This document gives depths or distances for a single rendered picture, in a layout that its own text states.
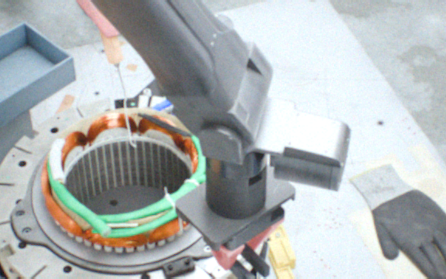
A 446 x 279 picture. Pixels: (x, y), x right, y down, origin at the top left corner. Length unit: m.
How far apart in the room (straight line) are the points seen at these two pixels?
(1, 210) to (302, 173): 0.43
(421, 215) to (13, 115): 0.62
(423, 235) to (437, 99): 1.39
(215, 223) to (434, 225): 0.67
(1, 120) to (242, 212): 0.52
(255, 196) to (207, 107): 0.17
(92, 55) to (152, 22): 1.11
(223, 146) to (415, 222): 0.76
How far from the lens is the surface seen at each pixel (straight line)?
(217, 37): 0.77
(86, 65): 1.81
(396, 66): 2.99
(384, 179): 1.62
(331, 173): 0.87
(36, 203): 1.18
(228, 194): 0.92
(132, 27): 0.73
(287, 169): 0.88
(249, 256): 1.03
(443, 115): 2.88
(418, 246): 1.54
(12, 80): 1.44
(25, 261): 1.14
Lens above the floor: 2.00
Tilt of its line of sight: 47 degrees down
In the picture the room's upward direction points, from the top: 1 degrees clockwise
